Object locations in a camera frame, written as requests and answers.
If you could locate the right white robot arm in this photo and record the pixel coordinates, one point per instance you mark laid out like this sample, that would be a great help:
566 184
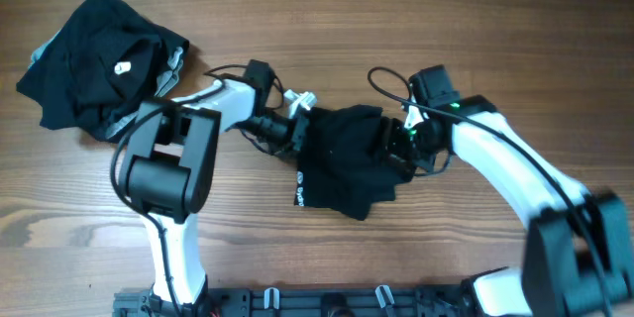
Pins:
578 256

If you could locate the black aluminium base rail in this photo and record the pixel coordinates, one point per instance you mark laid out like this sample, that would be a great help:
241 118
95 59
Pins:
337 302

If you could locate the black t-shirt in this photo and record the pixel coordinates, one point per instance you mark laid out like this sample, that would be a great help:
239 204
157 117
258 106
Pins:
342 166

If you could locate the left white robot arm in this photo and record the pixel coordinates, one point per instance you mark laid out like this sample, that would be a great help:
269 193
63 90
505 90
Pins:
163 169

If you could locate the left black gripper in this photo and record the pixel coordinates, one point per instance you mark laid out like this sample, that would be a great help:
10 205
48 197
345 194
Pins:
288 140

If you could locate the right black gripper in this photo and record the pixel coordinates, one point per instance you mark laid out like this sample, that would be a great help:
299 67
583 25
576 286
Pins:
391 152

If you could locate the folded black clothes pile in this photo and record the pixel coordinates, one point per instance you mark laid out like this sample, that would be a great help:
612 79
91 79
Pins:
96 70

